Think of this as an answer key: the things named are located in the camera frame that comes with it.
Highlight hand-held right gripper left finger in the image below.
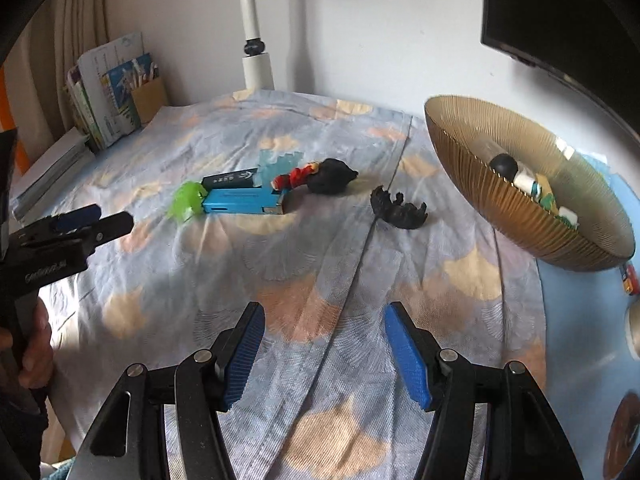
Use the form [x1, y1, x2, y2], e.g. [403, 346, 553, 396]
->
[75, 301, 266, 480]

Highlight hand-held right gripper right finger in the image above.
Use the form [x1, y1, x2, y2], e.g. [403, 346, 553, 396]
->
[384, 301, 583, 480]

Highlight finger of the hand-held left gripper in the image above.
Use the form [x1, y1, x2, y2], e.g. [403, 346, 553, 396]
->
[54, 203, 101, 234]
[82, 211, 135, 249]

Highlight ribbed amber glass bowl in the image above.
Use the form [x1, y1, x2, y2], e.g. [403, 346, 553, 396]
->
[423, 94, 637, 274]

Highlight person's left forearm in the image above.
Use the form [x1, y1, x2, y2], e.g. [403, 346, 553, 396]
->
[0, 390, 48, 480]

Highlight person's left hand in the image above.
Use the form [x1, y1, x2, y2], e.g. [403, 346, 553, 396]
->
[16, 302, 55, 392]

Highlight white stacked books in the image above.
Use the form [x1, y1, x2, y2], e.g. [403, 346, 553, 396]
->
[9, 126, 97, 222]

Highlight green toy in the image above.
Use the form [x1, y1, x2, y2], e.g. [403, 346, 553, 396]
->
[166, 181, 209, 224]

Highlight patterned bed sheet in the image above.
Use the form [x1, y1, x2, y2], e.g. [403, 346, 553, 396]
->
[35, 87, 548, 480]

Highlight row of upright books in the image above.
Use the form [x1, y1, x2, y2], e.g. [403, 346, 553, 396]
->
[65, 31, 161, 151]

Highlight black rectangular box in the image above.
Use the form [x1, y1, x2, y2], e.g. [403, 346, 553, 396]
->
[201, 167, 262, 191]

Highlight cardboard pen holder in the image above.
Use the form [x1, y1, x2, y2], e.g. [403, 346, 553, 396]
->
[130, 77, 169, 127]

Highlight blue rectangular box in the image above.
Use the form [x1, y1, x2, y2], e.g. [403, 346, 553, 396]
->
[202, 185, 289, 217]

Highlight black claw-shaped toy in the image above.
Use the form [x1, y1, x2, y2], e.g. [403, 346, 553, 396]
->
[369, 185, 429, 231]

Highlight light blue side table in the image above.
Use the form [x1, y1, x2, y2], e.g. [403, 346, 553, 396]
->
[537, 157, 640, 480]

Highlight light blue crystal toy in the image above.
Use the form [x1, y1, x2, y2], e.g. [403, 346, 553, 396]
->
[259, 149, 307, 192]

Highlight red toy figure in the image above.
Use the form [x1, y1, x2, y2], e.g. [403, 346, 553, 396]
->
[272, 161, 324, 194]

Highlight black lumpy toy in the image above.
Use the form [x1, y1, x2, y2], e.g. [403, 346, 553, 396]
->
[306, 157, 360, 196]

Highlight beige curtain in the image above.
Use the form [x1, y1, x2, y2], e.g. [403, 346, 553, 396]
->
[10, 0, 118, 133]

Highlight black round toy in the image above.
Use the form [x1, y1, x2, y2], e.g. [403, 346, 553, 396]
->
[488, 154, 519, 179]

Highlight white round object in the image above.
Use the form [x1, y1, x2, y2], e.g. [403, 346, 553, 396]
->
[624, 304, 640, 362]

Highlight brown round object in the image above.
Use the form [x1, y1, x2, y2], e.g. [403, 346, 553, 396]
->
[602, 392, 640, 480]

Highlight small red orange item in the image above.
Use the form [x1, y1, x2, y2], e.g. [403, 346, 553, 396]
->
[620, 262, 640, 295]

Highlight white lamp pole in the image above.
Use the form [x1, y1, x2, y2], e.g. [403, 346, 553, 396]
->
[235, 0, 276, 93]

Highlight black monitor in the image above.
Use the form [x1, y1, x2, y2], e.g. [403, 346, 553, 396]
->
[480, 0, 640, 142]

